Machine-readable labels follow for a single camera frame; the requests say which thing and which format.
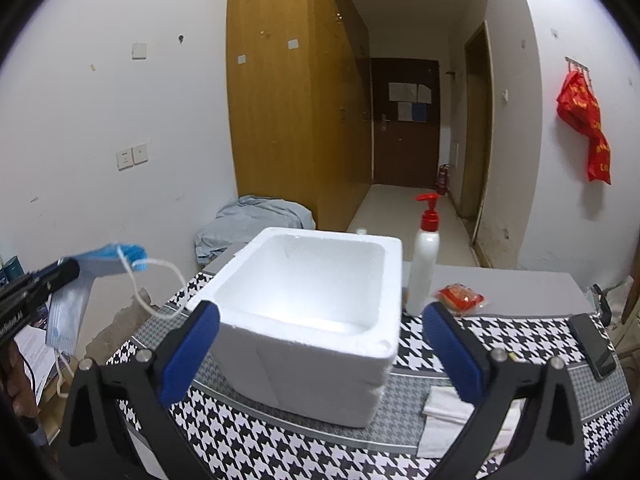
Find blue surgical face mask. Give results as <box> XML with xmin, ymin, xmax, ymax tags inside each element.
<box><xmin>45</xmin><ymin>242</ymin><xmax>190</xmax><ymax>399</ymax></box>

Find white tissue cloth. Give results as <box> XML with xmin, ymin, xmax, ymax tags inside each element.
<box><xmin>416</xmin><ymin>386</ymin><xmax>524</xmax><ymax>458</ymax></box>

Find white styrofoam box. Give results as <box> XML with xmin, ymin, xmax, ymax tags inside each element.
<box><xmin>186</xmin><ymin>228</ymin><xmax>402</xmax><ymax>428</ymax></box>

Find person's left hand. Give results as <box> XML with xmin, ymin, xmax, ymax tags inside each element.
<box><xmin>1</xmin><ymin>341</ymin><xmax>38</xmax><ymax>418</ymax></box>

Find papers on left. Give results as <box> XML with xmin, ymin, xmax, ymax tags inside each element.
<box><xmin>15</xmin><ymin>325</ymin><xmax>55</xmax><ymax>403</ymax></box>

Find houndstooth table cloth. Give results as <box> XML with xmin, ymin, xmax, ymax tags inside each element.
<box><xmin>105</xmin><ymin>271</ymin><xmax>634</xmax><ymax>480</ymax></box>

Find black smartphone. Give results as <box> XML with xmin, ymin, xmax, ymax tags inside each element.
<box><xmin>567</xmin><ymin>314</ymin><xmax>616</xmax><ymax>382</ymax></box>

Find red snack packet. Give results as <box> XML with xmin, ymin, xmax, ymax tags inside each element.
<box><xmin>435</xmin><ymin>283</ymin><xmax>486</xmax><ymax>315</ymax></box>

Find white pump bottle red cap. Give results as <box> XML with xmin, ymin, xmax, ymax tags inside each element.
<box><xmin>406</xmin><ymin>193</ymin><xmax>440</xmax><ymax>316</ymax></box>

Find grey-blue crumpled sheet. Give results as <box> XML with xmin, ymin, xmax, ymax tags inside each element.
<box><xmin>194</xmin><ymin>195</ymin><xmax>316</xmax><ymax>266</ymax></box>

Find red fire extinguisher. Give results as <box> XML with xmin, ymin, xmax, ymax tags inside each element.
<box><xmin>436</xmin><ymin>164</ymin><xmax>449</xmax><ymax>195</ymax></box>

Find red hanging bag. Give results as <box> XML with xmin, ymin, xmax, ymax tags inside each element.
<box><xmin>556</xmin><ymin>68</ymin><xmax>612</xmax><ymax>184</ymax></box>

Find side wooden door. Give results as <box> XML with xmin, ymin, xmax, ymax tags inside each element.
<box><xmin>460</xmin><ymin>23</ymin><xmax>494</xmax><ymax>221</ymax></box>

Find wooden wardrobe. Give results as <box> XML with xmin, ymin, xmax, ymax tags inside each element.
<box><xmin>227</xmin><ymin>0</ymin><xmax>372</xmax><ymax>231</ymax></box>

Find dark brown entrance door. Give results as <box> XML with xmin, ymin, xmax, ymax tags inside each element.
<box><xmin>371</xmin><ymin>58</ymin><xmax>440</xmax><ymax>188</ymax></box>

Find double wall switch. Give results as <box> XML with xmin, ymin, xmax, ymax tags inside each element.
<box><xmin>115</xmin><ymin>144</ymin><xmax>149</xmax><ymax>171</ymax></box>

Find upper white wall plate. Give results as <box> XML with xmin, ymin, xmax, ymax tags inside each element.
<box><xmin>131</xmin><ymin>42</ymin><xmax>148</xmax><ymax>61</ymax></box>

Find wall hook rack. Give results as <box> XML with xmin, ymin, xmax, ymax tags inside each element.
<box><xmin>565</xmin><ymin>56</ymin><xmax>591</xmax><ymax>80</ymax></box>

